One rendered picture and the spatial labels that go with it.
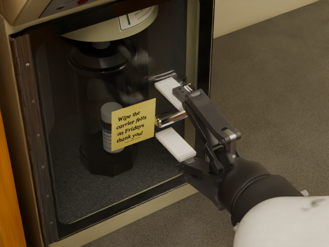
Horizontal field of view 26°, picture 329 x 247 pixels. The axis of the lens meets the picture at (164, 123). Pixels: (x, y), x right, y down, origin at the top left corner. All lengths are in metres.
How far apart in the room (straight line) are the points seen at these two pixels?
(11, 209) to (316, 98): 0.80
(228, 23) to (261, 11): 0.10
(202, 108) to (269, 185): 0.14
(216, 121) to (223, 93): 0.59
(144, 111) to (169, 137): 0.06
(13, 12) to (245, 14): 1.01
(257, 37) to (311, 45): 0.13
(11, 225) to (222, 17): 0.92
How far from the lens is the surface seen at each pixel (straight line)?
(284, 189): 0.90
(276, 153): 1.40
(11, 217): 0.97
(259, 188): 0.89
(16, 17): 0.86
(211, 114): 0.95
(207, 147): 0.96
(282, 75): 1.60
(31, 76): 0.95
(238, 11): 1.76
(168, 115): 1.05
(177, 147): 1.07
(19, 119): 1.00
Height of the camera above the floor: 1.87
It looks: 40 degrees down
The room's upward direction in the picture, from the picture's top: straight up
